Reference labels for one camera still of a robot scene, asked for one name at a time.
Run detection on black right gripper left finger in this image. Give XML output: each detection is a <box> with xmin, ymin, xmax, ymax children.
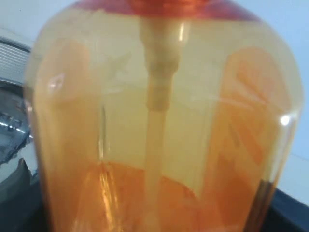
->
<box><xmin>0</xmin><ymin>169</ymin><xmax>50</xmax><ymax>232</ymax></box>

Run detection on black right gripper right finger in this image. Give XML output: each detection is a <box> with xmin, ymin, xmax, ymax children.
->
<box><xmin>262</xmin><ymin>189</ymin><xmax>309</xmax><ymax>232</ymax></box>

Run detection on orange pump soap bottle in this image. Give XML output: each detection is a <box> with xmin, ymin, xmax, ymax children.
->
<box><xmin>24</xmin><ymin>0</ymin><xmax>304</xmax><ymax>232</ymax></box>

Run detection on small stainless steel bowl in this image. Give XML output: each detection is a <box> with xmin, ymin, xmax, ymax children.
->
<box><xmin>0</xmin><ymin>79</ymin><xmax>39</xmax><ymax>187</ymax></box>

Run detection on steel mesh strainer basket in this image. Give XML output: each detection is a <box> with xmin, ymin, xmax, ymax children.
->
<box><xmin>0</xmin><ymin>36</ymin><xmax>31</xmax><ymax>86</ymax></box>

